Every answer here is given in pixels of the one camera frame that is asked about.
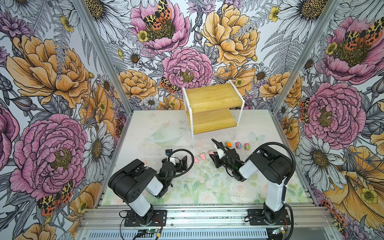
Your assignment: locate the pink green toy car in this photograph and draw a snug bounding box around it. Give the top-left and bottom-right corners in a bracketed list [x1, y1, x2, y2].
[244, 143, 250, 151]

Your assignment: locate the wooden two-tier shelf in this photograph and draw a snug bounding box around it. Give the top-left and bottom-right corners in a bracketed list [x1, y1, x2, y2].
[182, 80, 245, 148]

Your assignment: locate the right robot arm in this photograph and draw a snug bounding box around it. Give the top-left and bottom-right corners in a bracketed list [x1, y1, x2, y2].
[210, 139, 296, 225]

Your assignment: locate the aluminium frame rail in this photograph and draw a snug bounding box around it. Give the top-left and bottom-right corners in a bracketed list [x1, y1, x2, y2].
[79, 204, 334, 230]

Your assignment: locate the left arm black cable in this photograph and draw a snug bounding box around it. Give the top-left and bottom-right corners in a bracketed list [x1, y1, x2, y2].
[155, 148, 195, 181]

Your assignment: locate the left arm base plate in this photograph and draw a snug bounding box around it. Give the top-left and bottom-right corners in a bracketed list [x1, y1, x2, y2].
[124, 210, 168, 227]

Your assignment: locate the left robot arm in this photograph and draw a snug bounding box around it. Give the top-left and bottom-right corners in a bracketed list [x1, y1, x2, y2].
[108, 149, 194, 227]

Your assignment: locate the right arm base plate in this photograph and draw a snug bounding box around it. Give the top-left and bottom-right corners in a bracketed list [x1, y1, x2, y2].
[244, 208, 291, 226]

